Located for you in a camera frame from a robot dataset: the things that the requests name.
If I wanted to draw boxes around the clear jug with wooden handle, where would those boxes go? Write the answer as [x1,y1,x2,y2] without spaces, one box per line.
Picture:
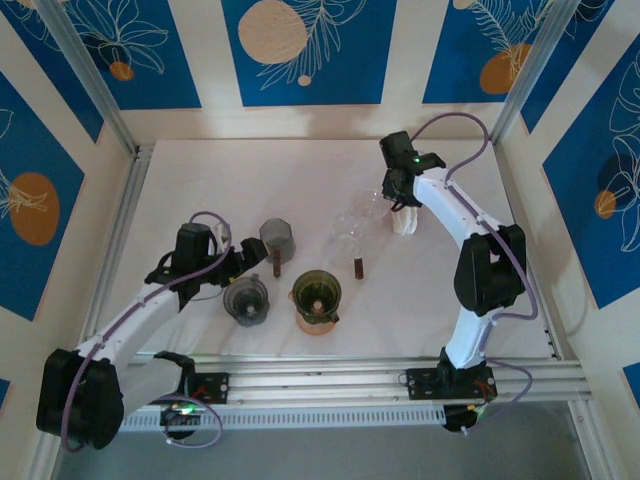
[331,214,369,280]

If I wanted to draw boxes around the aluminium side rail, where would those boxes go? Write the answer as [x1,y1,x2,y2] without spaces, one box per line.
[74,144,154,371]

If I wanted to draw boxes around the aluminium frame rail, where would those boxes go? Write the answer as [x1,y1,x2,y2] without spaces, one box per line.
[42,355,595,415]

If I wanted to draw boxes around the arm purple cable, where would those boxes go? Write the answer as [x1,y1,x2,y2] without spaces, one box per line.
[413,112,539,436]
[59,210,234,451]

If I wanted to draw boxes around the grey plastic coffee dripper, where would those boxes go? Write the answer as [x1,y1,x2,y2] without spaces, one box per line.
[221,273,271,327]

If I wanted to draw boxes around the orange transparent jug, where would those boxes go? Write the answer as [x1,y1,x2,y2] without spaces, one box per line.
[287,292,342,337]

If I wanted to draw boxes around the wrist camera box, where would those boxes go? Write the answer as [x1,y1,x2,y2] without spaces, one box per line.
[378,130,417,167]
[173,223,217,272]

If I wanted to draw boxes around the green plastic coffee dripper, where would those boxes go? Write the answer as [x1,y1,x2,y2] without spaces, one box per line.
[292,268,344,326]

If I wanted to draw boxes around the aluminium frame post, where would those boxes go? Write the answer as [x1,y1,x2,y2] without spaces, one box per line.
[34,0,140,156]
[491,0,581,145]

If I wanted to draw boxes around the clear plastic cup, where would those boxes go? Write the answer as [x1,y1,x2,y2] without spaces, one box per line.
[349,188,389,221]

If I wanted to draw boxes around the grey jug with wooden handle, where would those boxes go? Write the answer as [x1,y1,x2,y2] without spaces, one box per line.
[258,217,297,278]

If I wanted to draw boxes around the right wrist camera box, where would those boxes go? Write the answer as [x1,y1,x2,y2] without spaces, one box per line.
[378,130,417,167]

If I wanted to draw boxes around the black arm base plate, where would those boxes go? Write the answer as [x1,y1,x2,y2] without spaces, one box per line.
[182,372,232,406]
[405,367,499,401]

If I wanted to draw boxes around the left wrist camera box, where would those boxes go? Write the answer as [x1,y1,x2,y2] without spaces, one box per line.
[173,223,217,272]

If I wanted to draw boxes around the black arm base unit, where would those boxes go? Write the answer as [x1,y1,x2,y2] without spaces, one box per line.
[159,403,204,441]
[442,403,489,435]

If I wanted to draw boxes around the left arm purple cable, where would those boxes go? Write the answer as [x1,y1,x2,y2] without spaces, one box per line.
[59,210,234,451]

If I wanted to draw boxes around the perforated grey cable tray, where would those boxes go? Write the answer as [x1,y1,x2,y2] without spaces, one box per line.
[119,403,447,432]

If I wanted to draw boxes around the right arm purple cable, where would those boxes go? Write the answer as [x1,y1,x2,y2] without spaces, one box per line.
[413,112,539,436]

